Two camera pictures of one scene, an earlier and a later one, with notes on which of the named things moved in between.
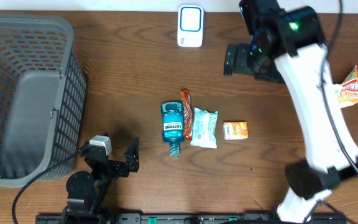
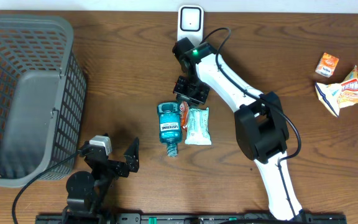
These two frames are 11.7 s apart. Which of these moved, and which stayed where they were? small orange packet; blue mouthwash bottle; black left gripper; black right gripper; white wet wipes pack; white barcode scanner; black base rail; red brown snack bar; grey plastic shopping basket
Moved: blue mouthwash bottle; black right gripper; white wet wipes pack; red brown snack bar; small orange packet
Stayed: white barcode scanner; grey plastic shopping basket; black base rail; black left gripper
